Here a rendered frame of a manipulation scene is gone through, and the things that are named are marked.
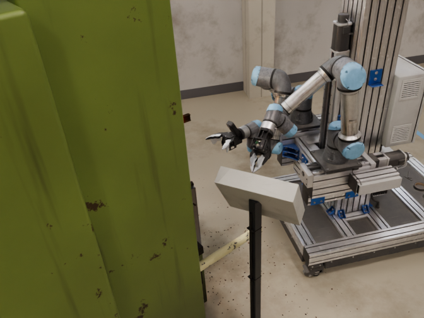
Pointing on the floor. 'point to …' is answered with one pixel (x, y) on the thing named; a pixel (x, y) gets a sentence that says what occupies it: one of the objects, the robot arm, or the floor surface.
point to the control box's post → (255, 207)
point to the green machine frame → (126, 144)
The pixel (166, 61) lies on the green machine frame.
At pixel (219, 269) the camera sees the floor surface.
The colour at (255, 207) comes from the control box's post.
